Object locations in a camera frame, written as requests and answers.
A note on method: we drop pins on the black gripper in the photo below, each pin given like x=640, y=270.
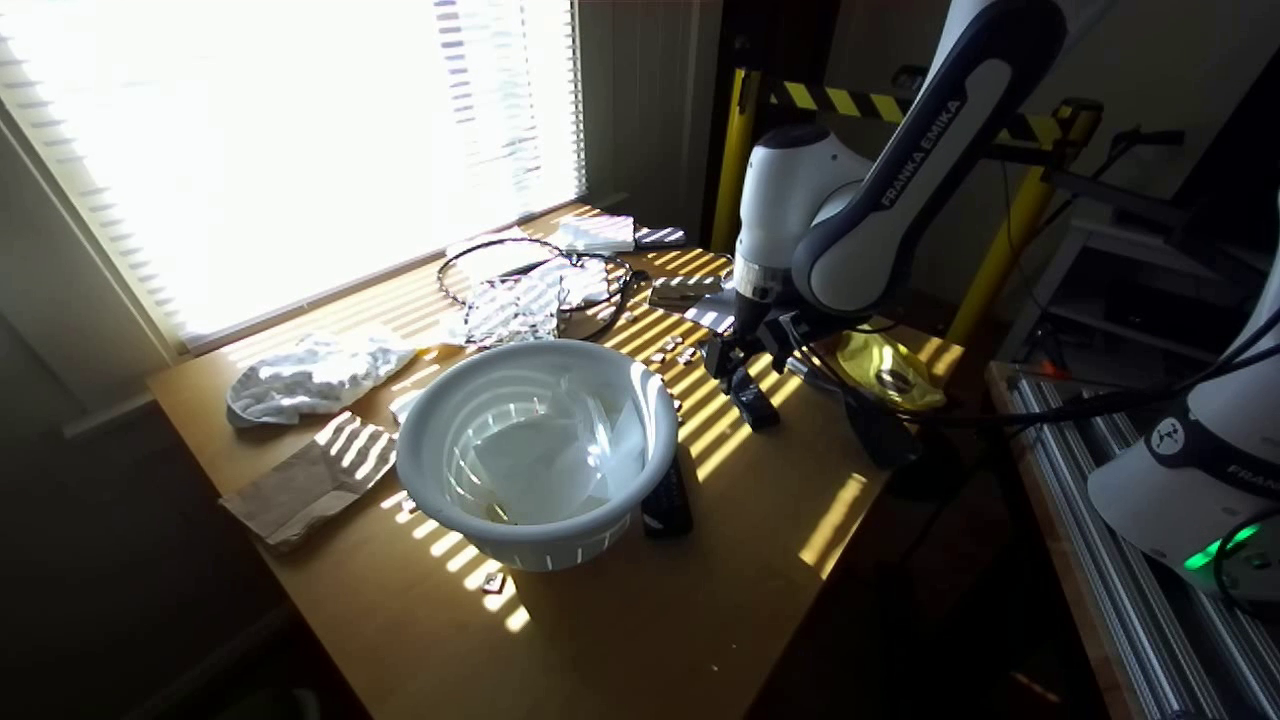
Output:
x=772, y=316

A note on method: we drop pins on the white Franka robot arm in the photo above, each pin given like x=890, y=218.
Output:
x=922, y=133

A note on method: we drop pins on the white window blind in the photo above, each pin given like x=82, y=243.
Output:
x=265, y=133

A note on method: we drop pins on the white folded paper box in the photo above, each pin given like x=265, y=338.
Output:
x=599, y=235

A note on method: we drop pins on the crumpled white cloth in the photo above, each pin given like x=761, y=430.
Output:
x=312, y=377

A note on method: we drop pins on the black remote with white sticker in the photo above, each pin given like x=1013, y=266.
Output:
x=664, y=507

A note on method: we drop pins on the folded grey towel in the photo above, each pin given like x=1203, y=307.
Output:
x=304, y=485

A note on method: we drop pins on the white shelf unit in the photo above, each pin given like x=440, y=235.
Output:
x=1072, y=246

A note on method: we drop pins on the aluminium rail frame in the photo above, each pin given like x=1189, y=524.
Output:
x=1144, y=626

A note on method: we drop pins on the yellow black striped guard frame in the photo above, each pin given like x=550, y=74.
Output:
x=736, y=161

